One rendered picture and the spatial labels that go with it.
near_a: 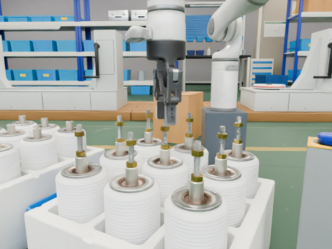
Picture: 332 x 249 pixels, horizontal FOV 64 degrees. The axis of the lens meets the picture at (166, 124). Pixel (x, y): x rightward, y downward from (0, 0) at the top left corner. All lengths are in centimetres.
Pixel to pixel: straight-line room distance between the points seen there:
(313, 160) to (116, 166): 38
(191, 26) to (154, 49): 597
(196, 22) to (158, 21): 599
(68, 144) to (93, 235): 45
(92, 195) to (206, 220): 22
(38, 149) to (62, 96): 186
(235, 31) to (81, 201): 71
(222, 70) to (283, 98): 171
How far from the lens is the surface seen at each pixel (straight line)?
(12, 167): 76
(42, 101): 273
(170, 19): 50
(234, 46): 96
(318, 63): 289
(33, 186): 77
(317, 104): 274
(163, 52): 49
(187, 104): 157
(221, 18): 91
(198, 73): 880
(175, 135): 164
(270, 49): 692
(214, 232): 40
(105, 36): 258
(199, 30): 646
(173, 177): 53
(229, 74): 94
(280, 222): 90
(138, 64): 885
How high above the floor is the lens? 44
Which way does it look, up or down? 11 degrees down
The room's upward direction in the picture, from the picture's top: straight up
